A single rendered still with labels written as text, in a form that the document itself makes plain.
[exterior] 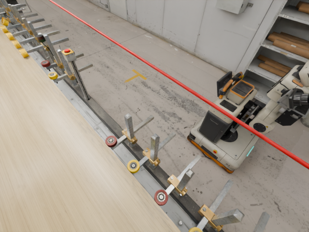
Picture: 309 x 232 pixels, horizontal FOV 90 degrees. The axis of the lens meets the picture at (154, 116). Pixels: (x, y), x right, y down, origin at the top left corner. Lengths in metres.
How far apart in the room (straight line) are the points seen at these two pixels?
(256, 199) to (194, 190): 0.69
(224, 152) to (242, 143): 0.28
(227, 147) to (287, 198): 0.86
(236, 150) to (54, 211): 1.75
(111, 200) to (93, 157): 0.30
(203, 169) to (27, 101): 1.94
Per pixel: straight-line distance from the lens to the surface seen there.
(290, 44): 2.73
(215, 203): 1.13
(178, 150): 2.12
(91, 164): 1.11
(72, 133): 1.28
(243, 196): 2.19
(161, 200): 0.99
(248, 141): 2.18
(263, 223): 1.26
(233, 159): 1.97
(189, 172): 0.83
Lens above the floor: 1.88
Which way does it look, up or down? 52 degrees down
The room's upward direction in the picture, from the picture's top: 3 degrees clockwise
